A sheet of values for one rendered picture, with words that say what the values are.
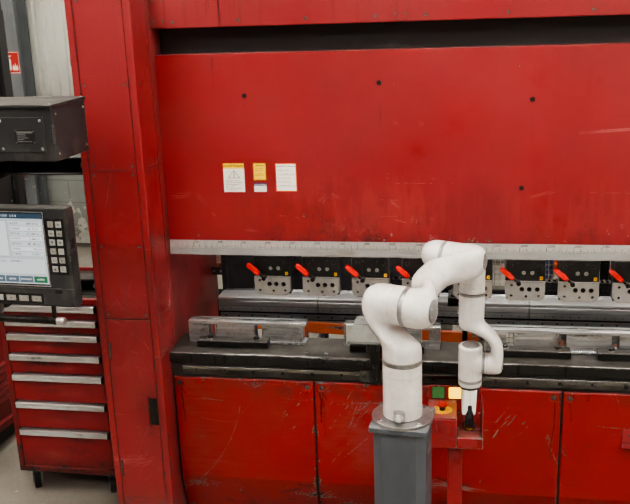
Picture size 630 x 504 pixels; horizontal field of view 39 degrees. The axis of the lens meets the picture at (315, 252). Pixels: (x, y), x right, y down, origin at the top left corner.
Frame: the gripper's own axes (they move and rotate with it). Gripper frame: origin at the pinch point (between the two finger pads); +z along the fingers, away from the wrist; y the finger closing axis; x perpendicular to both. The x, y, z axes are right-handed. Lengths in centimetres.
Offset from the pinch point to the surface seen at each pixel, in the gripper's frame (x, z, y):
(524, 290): 21, -37, -36
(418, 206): -19, -70, -41
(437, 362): -11.8, -11.1, -24.4
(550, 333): 32, -19, -36
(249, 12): -82, -144, -47
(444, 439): -9.0, 3.8, 6.6
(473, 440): 1.4, 3.8, 6.6
